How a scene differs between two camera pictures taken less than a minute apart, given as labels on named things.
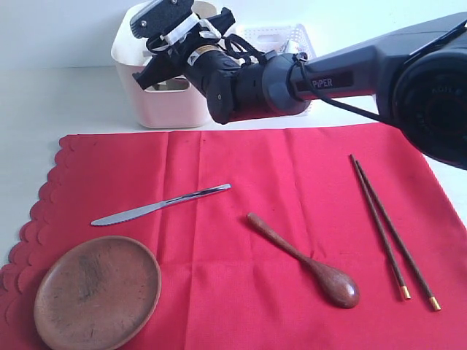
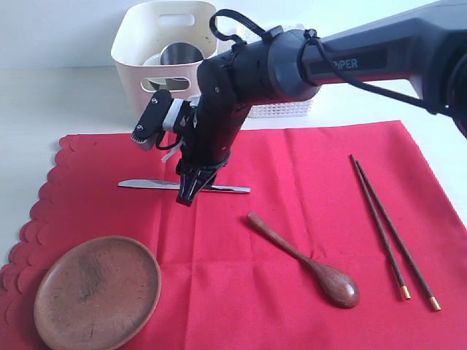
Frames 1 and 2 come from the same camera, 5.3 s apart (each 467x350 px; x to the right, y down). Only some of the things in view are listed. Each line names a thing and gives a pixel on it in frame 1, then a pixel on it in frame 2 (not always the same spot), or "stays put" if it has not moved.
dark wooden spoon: [337, 286] stays put
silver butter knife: [131, 214] to [163, 184]
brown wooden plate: [94, 294] stays put
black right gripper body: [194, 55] to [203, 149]
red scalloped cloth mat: [337, 238] stays put
